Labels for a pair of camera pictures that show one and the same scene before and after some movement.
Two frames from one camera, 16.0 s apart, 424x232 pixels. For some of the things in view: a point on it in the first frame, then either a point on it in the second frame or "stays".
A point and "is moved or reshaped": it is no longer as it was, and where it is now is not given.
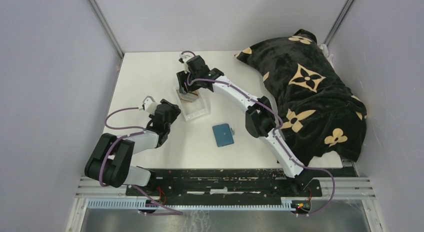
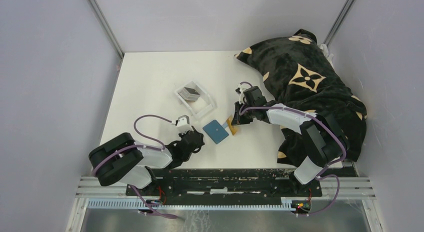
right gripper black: (182, 77) → (238, 119)
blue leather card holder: (223, 134) is moved or reshaped
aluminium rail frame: (332, 188) stays
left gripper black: (175, 111) → (202, 142)
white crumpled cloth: (328, 56) stays
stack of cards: (190, 96) stays
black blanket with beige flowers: (318, 113) stays
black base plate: (221, 186) stays
